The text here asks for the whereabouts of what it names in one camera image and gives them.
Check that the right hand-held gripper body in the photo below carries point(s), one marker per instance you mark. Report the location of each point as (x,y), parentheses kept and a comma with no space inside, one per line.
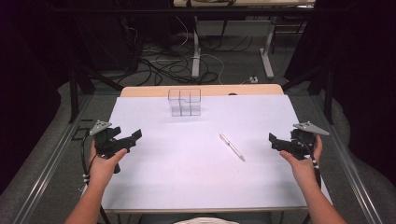
(300,140)

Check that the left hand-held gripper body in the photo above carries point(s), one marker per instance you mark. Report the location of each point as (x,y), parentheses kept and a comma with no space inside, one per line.
(107,141)

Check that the white pen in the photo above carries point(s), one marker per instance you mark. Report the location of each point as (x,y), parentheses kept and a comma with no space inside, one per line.
(232,146)

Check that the clear acrylic organizer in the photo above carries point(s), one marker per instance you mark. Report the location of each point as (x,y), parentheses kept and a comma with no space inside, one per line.
(185,102)

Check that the person's left hand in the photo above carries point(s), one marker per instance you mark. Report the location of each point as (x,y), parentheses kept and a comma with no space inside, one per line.
(104,165)

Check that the person's right hand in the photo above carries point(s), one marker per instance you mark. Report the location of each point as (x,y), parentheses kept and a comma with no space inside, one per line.
(303,165)

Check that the black metal stand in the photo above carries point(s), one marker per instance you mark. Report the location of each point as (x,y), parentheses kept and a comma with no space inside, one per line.
(81,90)
(317,87)

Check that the white plug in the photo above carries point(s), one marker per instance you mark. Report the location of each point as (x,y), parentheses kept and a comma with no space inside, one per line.
(253,79)

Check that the white table mat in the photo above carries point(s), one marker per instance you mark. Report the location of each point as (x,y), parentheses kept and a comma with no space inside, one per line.
(202,149)

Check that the white desk leg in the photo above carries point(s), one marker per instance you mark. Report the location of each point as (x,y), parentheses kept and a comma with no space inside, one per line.
(195,49)
(267,53)

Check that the person's clothing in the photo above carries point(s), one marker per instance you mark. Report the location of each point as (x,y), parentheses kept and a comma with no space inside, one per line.
(205,220)

